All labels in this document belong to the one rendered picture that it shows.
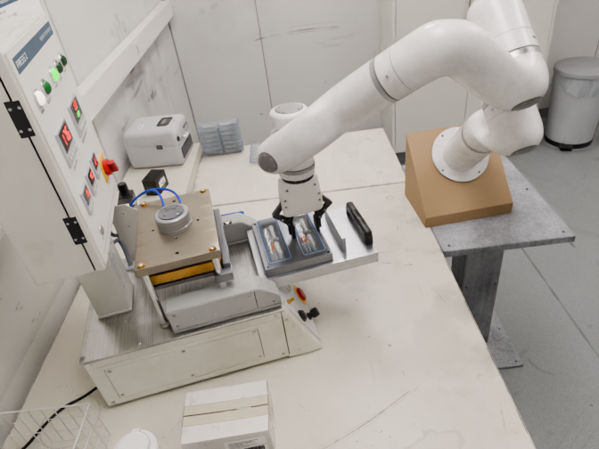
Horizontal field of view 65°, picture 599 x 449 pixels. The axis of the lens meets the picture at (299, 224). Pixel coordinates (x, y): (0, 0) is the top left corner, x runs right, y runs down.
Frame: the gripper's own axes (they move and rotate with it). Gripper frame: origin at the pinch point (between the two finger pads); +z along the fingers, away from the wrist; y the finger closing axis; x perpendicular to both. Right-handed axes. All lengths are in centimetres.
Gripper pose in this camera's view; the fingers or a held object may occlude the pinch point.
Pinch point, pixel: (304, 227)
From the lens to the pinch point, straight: 117.4
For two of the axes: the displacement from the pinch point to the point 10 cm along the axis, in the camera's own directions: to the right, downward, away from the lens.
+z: 1.2, 8.0, 5.8
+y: -9.6, 2.4, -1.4
